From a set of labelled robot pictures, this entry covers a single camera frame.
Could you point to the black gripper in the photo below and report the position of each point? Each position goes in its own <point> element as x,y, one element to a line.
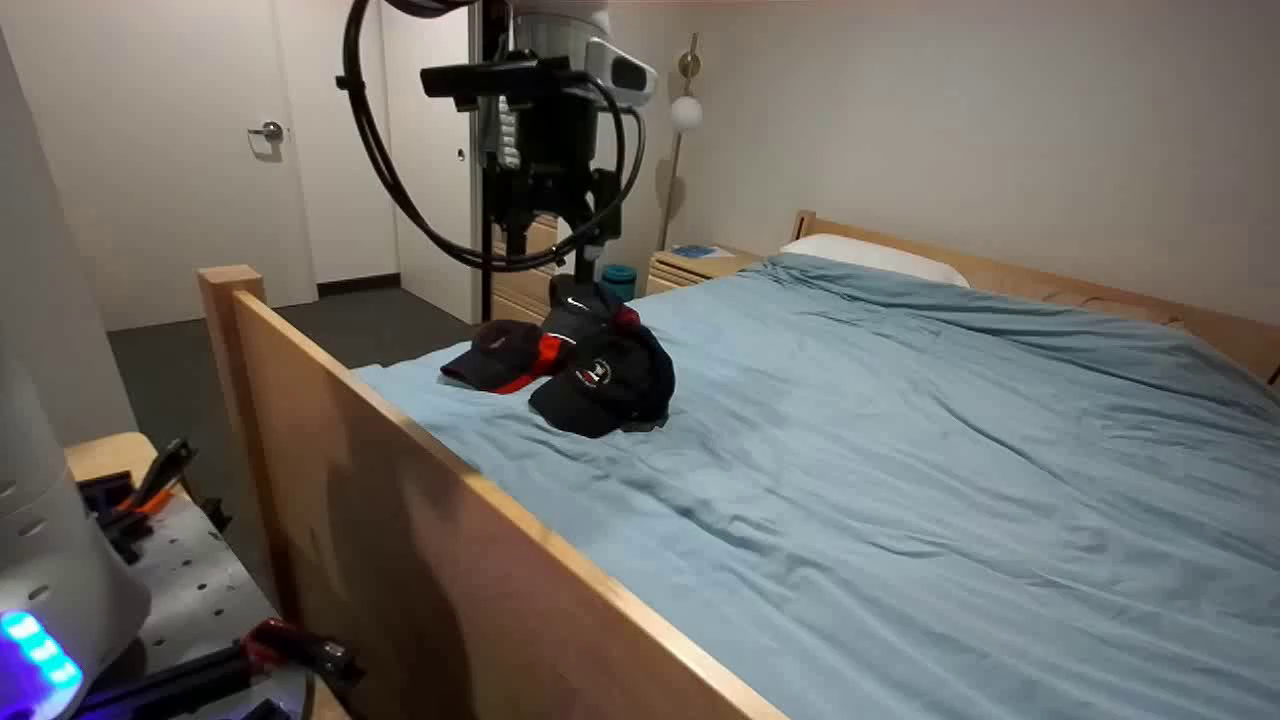
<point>545,160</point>

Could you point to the black cap white swoosh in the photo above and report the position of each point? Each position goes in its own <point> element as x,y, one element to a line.
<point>577,307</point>

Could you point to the black cap orange brim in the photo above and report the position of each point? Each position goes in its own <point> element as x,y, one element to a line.
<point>506,357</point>

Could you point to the black cap red white logo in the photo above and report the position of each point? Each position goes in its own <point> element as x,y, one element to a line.
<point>609,383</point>

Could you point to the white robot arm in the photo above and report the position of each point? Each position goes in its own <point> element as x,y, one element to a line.
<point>73,607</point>

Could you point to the teal round container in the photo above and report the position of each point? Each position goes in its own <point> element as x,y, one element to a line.
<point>618,283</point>

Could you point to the wooden nightstand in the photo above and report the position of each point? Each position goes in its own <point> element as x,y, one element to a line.
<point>694,266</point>

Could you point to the white pillow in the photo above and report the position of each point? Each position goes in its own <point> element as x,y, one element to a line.
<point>883,258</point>

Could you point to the white door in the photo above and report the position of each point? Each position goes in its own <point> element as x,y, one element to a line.
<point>165,125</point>

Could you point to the blue bed sheet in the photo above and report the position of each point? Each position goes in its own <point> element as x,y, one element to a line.
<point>886,497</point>

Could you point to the black orange clamp tool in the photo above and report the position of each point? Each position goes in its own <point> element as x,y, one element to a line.
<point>308,650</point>

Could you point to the perforated metal work table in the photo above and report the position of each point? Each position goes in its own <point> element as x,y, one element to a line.
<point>202,601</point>

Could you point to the globe wall lamp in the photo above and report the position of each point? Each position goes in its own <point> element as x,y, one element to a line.
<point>684,116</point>

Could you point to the wooden bed frame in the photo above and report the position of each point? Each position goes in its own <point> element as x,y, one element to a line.
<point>467,607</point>

